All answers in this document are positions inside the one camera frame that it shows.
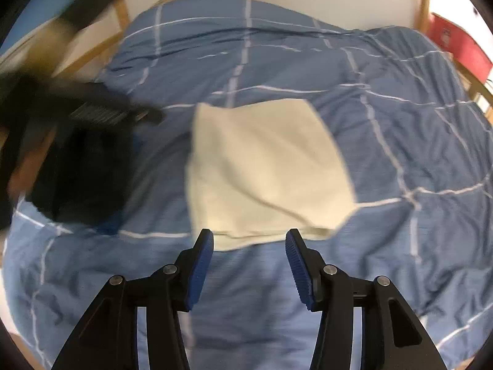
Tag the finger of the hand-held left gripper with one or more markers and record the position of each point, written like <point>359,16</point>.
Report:
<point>115,110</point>

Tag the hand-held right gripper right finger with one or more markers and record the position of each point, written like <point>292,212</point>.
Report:
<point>298,273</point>

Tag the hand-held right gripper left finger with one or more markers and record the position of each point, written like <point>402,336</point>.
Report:
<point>200,269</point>

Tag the cream pants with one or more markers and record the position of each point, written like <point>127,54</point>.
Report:
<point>262,169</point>

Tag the pile of black clothes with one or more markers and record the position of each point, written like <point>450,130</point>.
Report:
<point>88,177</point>

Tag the dark blue garment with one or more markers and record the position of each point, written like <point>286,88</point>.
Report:
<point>109,221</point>

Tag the blue checked duvet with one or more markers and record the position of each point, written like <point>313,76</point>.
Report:
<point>269,65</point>

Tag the red storage box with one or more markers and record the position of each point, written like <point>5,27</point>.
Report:
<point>466,50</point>

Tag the wooden bunk bed frame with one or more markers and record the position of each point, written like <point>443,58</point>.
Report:
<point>123,15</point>

